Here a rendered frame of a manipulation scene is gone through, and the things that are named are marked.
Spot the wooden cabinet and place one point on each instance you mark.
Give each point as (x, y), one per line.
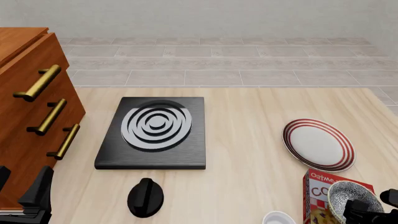
(12, 39)

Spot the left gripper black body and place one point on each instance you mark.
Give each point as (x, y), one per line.
(34, 217)

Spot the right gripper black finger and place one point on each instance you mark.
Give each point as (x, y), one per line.
(391, 196)
(357, 213)

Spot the black white patterned bowl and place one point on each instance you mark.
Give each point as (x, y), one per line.
(348, 190)

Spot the red printed cookies box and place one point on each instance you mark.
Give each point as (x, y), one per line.
(317, 191)

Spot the white plate with red rings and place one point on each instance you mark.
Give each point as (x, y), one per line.
(317, 144)

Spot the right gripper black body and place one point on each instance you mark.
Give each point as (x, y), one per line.
(387, 218)

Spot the round black stove knob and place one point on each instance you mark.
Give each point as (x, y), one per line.
(144, 198)

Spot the flat black stove plate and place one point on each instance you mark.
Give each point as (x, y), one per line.
(186, 154)

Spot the small white bowl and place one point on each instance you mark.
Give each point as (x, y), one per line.
(278, 219)

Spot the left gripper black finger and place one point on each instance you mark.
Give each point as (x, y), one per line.
(3, 175)
(38, 193)

